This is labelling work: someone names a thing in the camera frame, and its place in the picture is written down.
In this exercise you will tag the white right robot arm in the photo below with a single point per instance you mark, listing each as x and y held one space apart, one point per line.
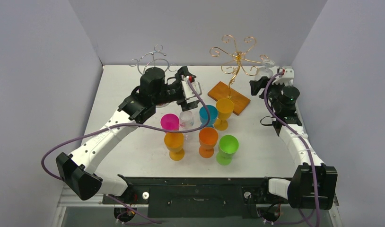
313 182

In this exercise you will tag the yellow wine glass at back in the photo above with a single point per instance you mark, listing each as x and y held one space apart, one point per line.
225 108

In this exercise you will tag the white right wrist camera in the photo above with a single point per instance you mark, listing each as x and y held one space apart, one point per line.
287 77

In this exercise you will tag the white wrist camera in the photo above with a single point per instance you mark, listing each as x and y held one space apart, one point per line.
190 89
287 77

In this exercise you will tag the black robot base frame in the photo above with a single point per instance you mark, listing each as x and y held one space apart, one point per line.
172 197

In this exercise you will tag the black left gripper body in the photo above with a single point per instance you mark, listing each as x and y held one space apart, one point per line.
171 92

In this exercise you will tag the yellow wine glass in front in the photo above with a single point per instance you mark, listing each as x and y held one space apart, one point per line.
174 142

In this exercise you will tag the pink plastic wine glass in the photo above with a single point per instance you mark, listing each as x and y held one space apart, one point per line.
170 122

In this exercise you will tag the orange plastic wine glass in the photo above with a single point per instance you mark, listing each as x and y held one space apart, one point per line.
208 138

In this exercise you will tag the clear patterned wine glass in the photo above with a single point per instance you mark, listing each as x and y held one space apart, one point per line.
265 69

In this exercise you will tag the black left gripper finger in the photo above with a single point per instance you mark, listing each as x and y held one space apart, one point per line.
184 74
188 104

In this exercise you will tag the gold wire glass rack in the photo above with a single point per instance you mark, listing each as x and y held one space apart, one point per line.
238 63

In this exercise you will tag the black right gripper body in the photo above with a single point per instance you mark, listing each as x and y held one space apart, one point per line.
263 86

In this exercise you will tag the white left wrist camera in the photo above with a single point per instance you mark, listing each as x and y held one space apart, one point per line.
190 89

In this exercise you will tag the silver wire glass rack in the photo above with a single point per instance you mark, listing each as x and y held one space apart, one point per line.
155 58

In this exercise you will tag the green plastic wine glass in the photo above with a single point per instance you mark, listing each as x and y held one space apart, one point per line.
228 146

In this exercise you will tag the yellow wine glass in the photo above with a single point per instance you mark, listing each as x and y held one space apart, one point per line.
174 142
225 108

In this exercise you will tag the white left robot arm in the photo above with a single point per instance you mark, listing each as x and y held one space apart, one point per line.
78 168

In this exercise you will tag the clear small wine glass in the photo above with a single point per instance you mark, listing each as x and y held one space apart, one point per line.
186 120

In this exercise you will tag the blue plastic wine glass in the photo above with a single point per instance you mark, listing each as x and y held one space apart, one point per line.
208 114

